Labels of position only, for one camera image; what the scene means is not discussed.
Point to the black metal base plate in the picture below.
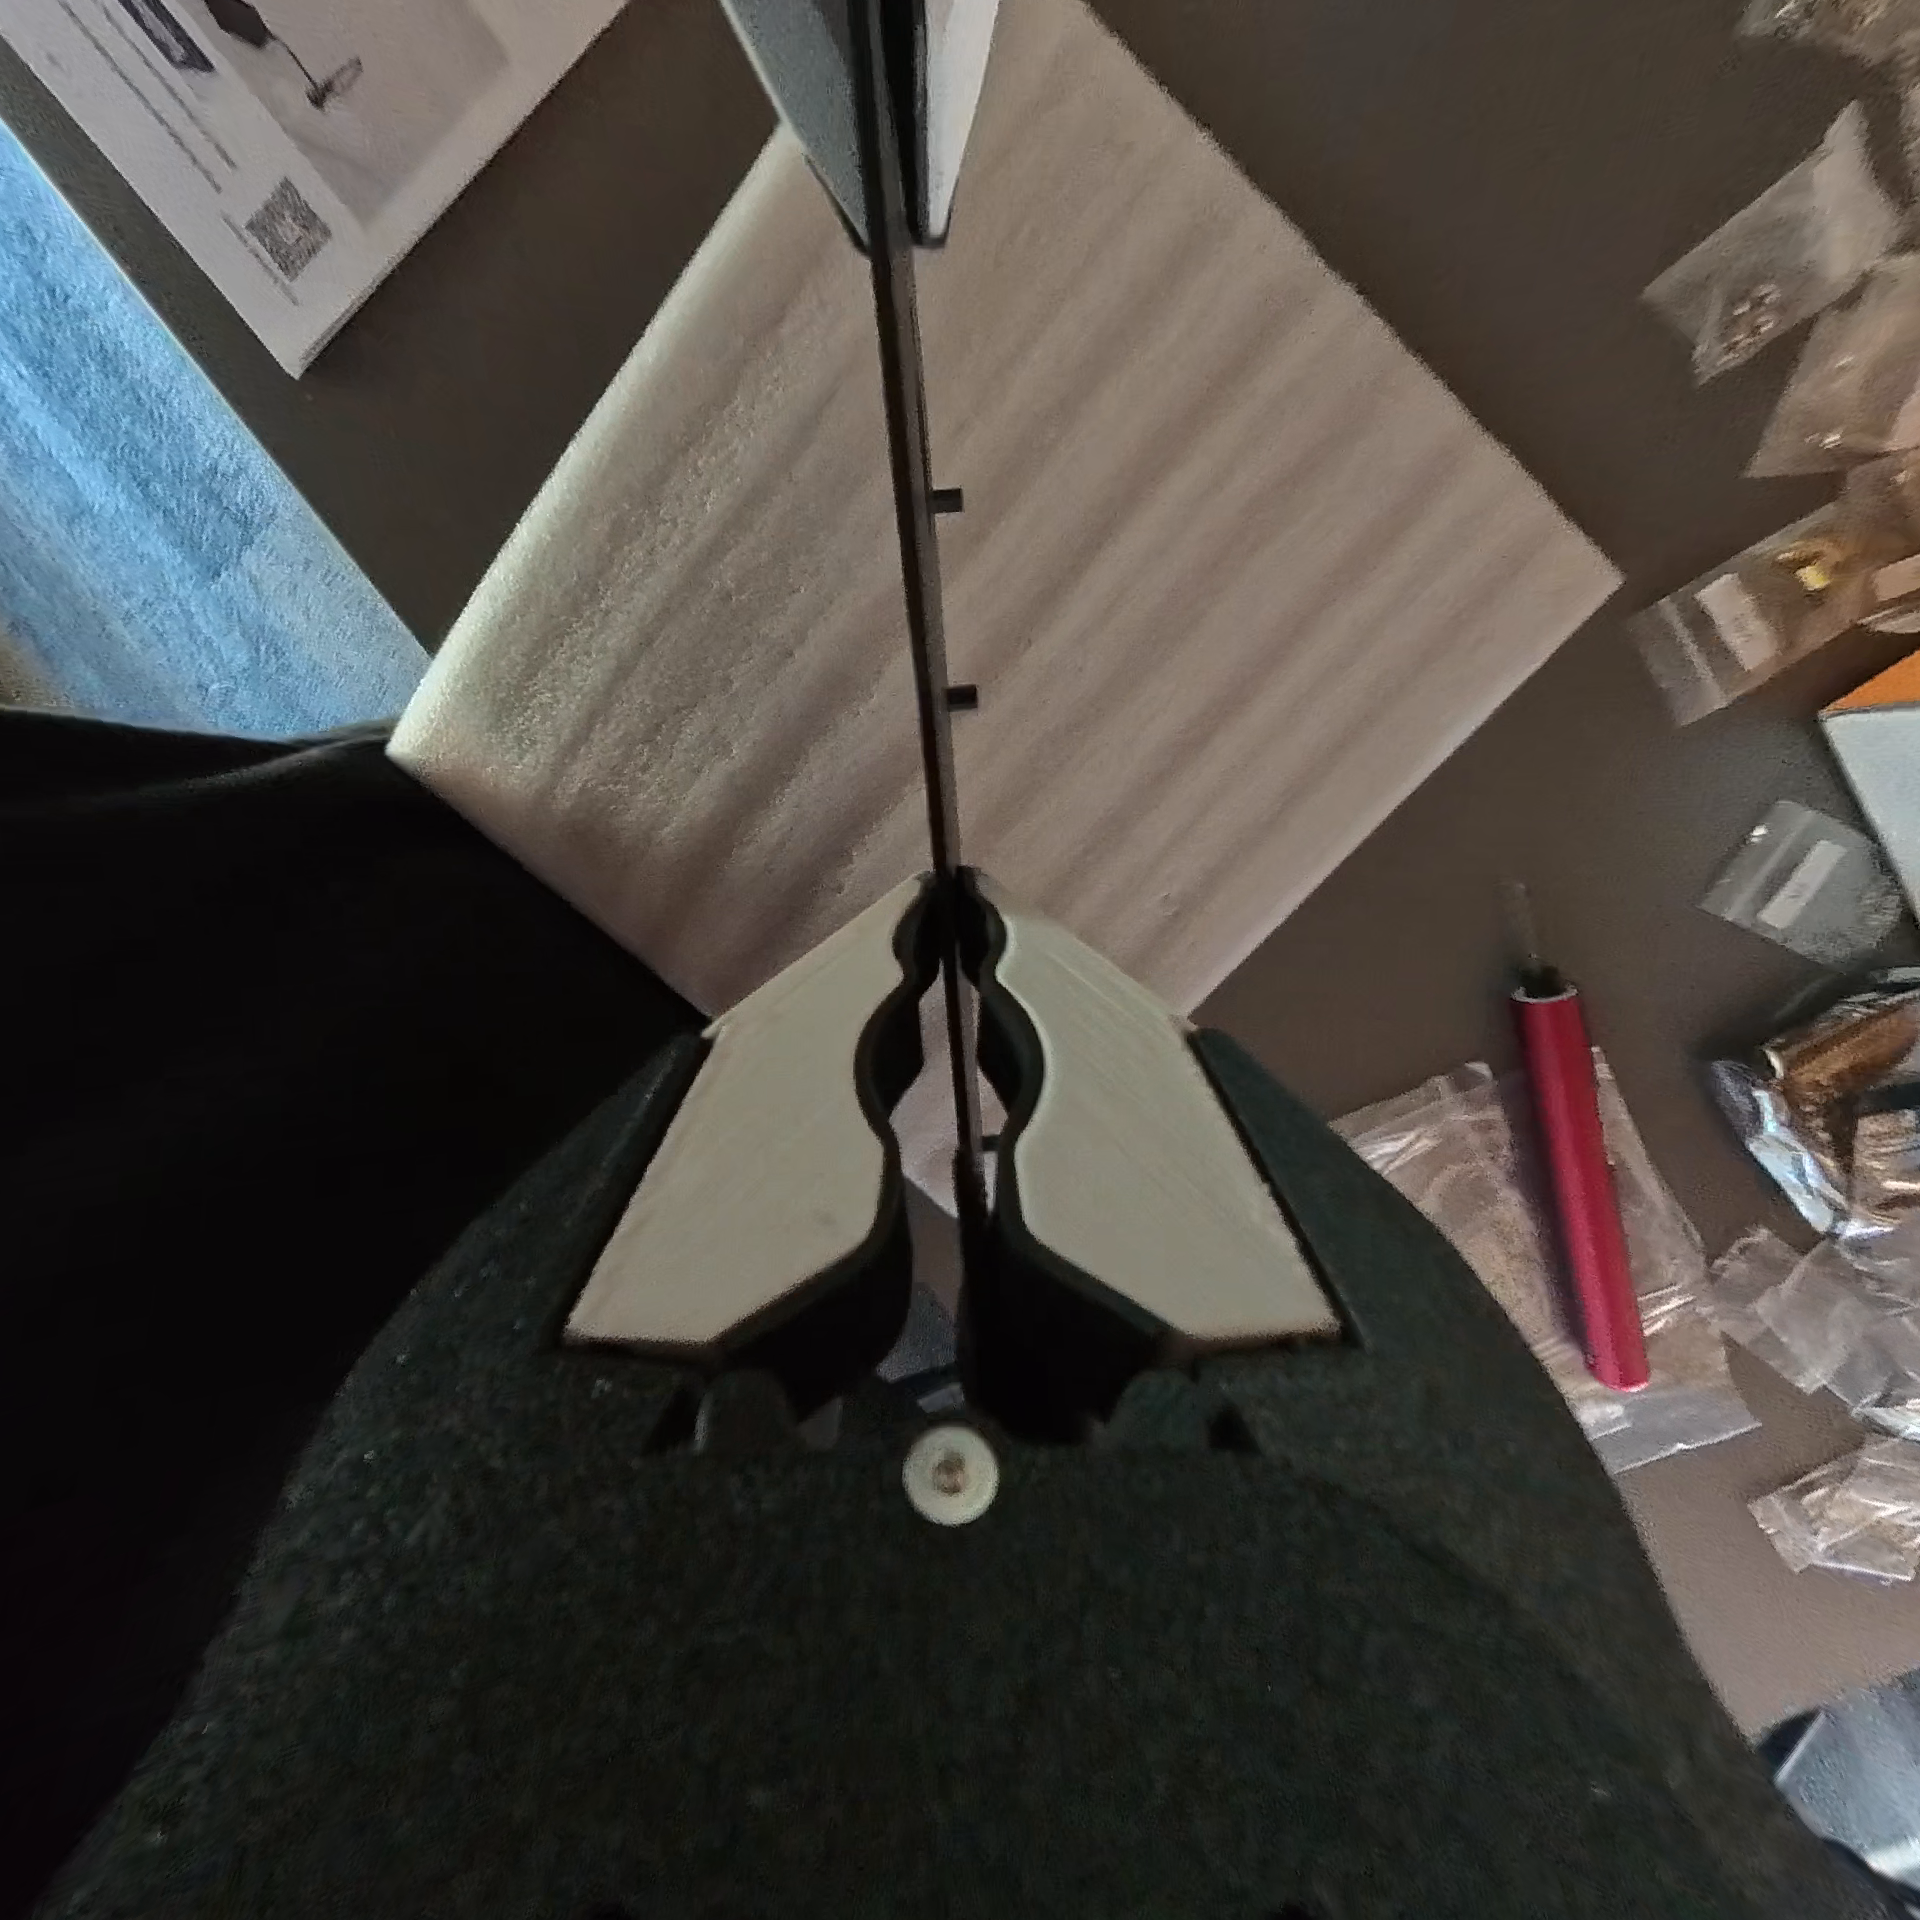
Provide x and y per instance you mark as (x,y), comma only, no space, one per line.
(925,599)

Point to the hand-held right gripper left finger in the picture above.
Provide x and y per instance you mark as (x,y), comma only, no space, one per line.
(734,1185)

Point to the clear plastic bag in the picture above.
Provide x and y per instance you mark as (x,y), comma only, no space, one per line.
(1799,884)

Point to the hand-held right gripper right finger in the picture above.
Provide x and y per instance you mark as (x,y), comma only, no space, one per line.
(1171,1185)

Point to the instruction booklet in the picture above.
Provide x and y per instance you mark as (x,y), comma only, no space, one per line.
(376,149)

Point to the person's black top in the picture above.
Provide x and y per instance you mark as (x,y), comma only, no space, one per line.
(224,1049)

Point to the pile of small hardware bags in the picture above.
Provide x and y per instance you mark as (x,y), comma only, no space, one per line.
(1757,269)

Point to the silver foil bag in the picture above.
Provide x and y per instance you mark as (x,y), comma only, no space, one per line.
(1816,1096)

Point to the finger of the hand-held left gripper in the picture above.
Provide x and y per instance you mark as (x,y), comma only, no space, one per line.
(953,76)
(809,76)

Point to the orange white cardboard box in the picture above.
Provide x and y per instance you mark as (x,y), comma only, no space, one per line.
(1882,779)

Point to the white foam sheet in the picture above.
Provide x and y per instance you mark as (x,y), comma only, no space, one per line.
(1200,599)

